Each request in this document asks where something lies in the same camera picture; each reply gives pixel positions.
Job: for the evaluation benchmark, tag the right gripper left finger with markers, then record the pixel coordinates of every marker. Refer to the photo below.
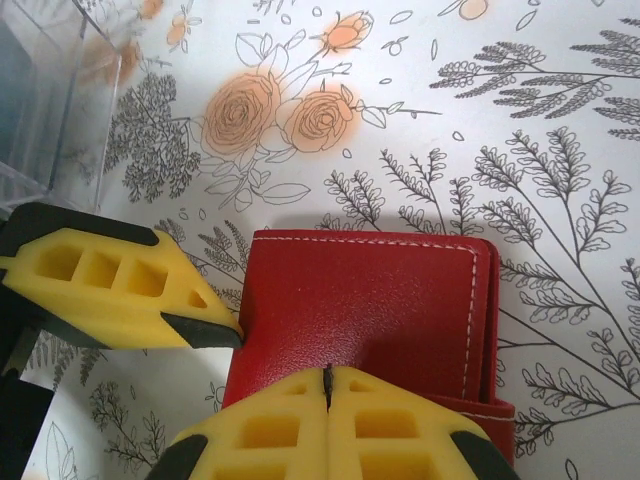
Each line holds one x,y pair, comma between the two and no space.
260,440

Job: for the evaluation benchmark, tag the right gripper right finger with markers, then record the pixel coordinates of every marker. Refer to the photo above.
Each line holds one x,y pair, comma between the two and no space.
400,450

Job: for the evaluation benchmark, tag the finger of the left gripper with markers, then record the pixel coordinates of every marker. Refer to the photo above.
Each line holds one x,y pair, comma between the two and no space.
125,305

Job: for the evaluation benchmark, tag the red card holder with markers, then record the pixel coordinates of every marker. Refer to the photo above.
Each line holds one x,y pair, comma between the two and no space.
375,300

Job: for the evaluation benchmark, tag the clear acrylic card box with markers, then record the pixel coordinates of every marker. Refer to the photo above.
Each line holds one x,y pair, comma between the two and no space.
75,60

